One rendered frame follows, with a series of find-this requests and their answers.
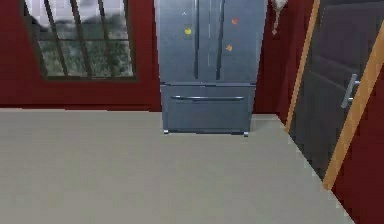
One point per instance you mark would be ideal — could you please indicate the dark grey room door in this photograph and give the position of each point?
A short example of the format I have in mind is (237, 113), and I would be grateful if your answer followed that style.
(326, 83)

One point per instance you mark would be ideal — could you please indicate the white hanging wall ornament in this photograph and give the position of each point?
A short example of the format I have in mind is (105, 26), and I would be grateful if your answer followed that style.
(276, 13)

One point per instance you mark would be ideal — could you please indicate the grey steel fridge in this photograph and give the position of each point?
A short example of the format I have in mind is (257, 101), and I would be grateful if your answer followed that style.
(206, 113)

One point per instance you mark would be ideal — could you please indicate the red fridge magnet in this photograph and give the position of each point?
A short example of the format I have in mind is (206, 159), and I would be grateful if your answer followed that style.
(235, 21)

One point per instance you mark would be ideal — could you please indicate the orange fridge magnet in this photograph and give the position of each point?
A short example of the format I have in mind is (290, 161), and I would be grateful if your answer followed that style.
(228, 48)

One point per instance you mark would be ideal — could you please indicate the yellow fridge magnet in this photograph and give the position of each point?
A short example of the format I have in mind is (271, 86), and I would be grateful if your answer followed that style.
(188, 31)

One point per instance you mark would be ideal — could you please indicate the dark framed window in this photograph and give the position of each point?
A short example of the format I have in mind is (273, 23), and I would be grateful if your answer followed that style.
(83, 46)

